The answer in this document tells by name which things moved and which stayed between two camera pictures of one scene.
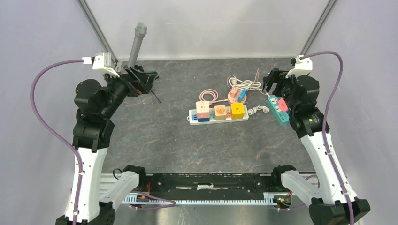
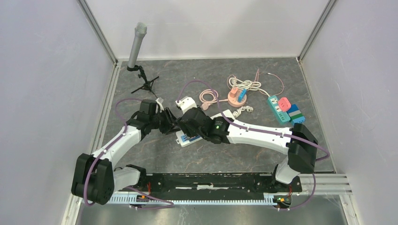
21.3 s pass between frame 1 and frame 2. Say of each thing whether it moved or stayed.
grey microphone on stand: stayed
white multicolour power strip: moved
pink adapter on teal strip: stayed
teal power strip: stayed
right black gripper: moved
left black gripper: moved
